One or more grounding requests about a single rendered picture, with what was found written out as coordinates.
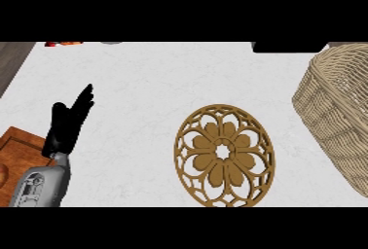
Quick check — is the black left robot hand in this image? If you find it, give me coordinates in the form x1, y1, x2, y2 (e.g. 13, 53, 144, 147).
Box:
41, 83, 97, 160

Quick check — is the round brown openwork placemat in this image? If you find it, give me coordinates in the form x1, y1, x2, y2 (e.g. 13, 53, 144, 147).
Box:
174, 103, 277, 208

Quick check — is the beige wicker basket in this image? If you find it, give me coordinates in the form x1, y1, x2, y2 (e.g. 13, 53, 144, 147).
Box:
290, 43, 368, 198

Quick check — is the brown wooden cutting board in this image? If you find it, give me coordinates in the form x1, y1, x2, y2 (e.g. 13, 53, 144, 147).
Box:
0, 125, 55, 208

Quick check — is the red and orange object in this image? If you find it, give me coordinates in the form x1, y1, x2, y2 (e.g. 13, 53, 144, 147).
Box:
45, 42, 85, 48

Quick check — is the black appliance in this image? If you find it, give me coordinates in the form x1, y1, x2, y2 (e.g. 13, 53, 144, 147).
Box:
252, 42, 329, 53

